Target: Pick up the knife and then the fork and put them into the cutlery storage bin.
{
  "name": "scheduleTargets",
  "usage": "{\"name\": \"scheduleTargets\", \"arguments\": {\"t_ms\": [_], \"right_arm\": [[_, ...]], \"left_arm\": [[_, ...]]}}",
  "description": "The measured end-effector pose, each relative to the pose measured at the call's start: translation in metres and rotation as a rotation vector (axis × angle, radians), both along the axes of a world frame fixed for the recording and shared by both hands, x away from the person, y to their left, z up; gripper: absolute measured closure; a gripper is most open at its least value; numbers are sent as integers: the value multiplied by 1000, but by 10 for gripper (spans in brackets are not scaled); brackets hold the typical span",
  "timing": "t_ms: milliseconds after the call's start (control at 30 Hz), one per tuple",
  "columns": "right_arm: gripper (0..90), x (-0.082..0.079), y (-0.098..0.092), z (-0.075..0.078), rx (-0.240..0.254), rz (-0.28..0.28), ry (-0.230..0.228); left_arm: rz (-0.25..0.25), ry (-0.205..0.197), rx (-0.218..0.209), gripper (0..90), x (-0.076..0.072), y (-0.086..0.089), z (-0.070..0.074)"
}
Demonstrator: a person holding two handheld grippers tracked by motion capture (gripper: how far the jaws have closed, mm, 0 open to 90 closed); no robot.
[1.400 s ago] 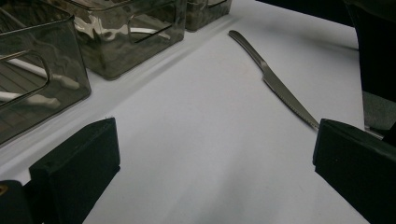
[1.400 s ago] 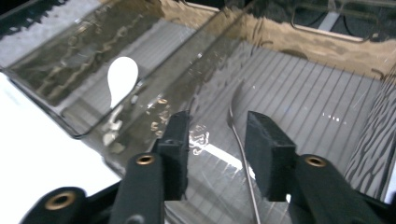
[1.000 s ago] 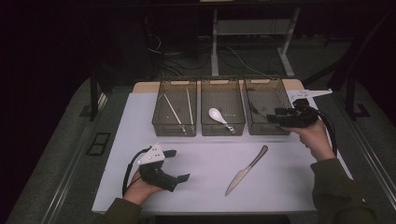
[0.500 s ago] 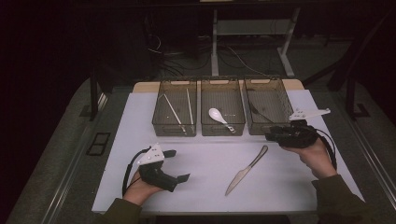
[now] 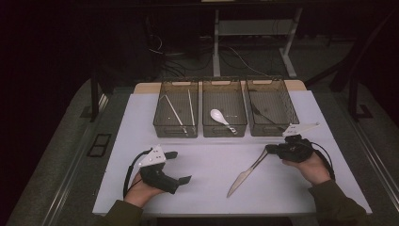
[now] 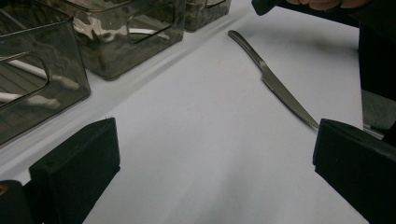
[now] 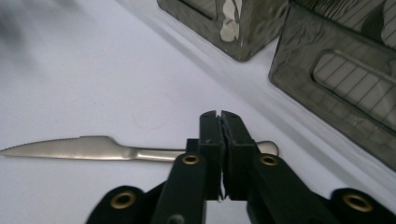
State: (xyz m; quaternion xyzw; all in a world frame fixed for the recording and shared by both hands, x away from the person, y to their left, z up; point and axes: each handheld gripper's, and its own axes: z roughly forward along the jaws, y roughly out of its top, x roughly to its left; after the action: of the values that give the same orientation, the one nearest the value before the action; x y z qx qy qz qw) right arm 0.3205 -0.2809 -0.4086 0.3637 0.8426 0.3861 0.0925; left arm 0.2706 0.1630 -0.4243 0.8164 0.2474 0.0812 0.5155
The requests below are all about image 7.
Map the brown translucent plastic bin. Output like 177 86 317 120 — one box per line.
156 0 290 63
268 0 396 173

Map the white table sheet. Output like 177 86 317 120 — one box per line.
0 0 396 224

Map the silver metal knife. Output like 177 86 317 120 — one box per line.
0 135 280 163

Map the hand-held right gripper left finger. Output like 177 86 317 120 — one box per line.
186 110 226 201

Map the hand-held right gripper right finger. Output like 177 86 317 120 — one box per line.
220 110 262 201

